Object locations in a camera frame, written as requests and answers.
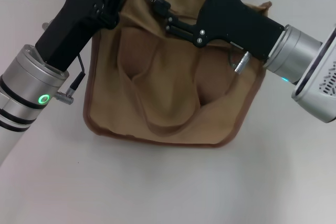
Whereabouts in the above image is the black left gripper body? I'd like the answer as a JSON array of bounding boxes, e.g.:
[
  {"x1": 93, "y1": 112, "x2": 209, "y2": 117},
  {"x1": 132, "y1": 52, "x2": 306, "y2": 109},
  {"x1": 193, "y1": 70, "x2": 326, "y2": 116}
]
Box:
[{"x1": 35, "y1": 0, "x2": 117, "y2": 72}]

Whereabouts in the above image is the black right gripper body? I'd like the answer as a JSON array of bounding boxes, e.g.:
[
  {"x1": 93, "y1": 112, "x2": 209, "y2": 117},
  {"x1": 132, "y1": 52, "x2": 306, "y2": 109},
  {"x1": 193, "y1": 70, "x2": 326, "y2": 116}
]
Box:
[{"x1": 193, "y1": 0, "x2": 286, "y2": 61}]

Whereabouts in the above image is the khaki canvas food bag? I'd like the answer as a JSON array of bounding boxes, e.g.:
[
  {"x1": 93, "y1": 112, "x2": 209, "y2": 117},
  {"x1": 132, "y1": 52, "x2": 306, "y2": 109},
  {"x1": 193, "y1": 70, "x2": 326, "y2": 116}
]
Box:
[{"x1": 83, "y1": 0, "x2": 272, "y2": 146}]

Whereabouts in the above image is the right gripper cable with connector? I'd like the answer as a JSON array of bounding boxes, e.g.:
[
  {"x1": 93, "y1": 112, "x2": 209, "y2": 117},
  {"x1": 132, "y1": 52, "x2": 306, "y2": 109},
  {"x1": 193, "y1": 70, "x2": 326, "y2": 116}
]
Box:
[{"x1": 228, "y1": 50, "x2": 253, "y2": 74}]

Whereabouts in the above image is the gripper cable with connector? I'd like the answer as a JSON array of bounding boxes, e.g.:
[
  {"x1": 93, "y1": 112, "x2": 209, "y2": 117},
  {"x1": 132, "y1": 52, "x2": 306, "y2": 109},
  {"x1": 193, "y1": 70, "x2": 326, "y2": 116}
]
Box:
[
  {"x1": 42, "y1": 20, "x2": 87, "y2": 104},
  {"x1": 228, "y1": 50, "x2": 253, "y2": 74}
]

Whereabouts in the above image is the left gripper cable with connector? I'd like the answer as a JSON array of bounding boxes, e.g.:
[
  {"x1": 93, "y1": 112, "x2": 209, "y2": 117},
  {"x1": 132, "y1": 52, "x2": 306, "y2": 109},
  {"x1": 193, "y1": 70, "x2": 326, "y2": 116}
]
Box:
[{"x1": 42, "y1": 20, "x2": 87, "y2": 104}]

